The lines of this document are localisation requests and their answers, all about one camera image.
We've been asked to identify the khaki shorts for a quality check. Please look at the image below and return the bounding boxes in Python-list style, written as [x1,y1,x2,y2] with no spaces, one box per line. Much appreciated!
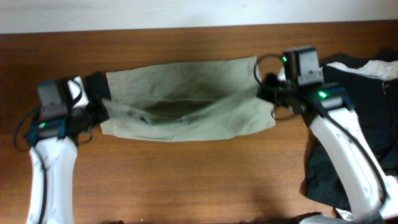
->
[100,57,275,142]

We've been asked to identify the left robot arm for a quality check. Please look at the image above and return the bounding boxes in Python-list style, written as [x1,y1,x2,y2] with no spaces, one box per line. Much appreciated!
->
[25,77,102,223]

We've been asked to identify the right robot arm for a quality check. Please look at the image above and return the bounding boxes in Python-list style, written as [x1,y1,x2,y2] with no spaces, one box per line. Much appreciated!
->
[253,46,397,223]

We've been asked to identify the black folded garment left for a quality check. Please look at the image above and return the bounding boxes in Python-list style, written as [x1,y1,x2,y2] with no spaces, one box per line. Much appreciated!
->
[84,72,111,100]

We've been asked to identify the black garment in pile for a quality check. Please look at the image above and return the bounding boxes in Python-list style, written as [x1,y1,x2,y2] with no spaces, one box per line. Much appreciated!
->
[303,49,398,212]

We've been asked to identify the white garment in pile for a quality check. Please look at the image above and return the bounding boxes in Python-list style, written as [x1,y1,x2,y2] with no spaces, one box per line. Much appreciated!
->
[327,60,397,81]

